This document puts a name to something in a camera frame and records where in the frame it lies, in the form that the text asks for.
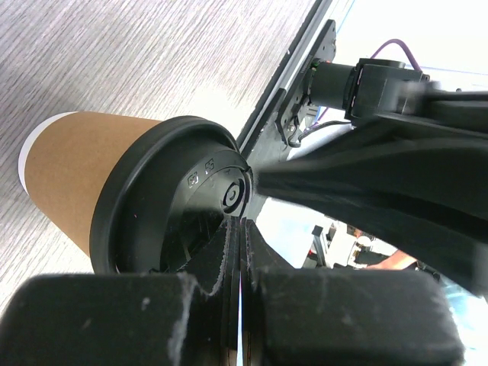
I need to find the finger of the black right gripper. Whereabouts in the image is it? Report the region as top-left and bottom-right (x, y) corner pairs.
(258, 182), (487, 295)
(257, 114), (487, 214)

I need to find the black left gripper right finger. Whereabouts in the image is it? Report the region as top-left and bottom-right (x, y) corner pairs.
(239, 220), (464, 365)

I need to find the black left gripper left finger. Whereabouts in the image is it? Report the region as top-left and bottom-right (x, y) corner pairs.
(1, 219), (240, 365)

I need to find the black plastic cup lid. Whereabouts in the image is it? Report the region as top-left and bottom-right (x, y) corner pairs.
(89, 116), (252, 274)

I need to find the brown paper coffee cup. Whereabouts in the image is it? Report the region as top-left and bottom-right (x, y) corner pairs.
(18, 111), (159, 268)

